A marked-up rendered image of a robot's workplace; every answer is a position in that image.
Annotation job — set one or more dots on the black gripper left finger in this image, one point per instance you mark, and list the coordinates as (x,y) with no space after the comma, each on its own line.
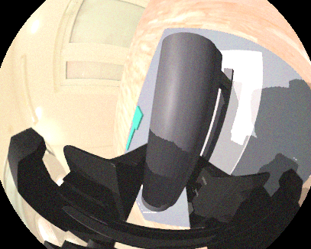
(123,174)

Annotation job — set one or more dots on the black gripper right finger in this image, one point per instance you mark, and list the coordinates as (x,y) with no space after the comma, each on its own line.
(209,189)

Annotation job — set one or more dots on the teal flat bar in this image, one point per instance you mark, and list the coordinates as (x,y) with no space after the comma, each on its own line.
(138,115)

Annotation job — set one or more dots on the grey rectangular mat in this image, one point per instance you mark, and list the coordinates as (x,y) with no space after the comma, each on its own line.
(281,136)

